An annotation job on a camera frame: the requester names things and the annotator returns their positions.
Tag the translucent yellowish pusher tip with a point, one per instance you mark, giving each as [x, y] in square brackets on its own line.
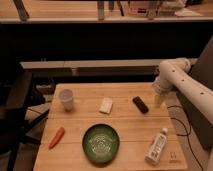
[159, 99]

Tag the black eraser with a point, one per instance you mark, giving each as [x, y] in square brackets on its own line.
[140, 104]

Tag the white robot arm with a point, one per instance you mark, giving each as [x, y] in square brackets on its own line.
[174, 72]

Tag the white plastic bottle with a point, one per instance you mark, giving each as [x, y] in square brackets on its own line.
[155, 150]

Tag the green bowl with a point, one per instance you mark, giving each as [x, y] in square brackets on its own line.
[100, 143]

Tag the white paper cup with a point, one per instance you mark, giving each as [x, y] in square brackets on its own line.
[66, 99]

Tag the orange carrot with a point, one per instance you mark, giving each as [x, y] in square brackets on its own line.
[57, 137]

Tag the black chair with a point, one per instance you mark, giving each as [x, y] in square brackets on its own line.
[17, 93]

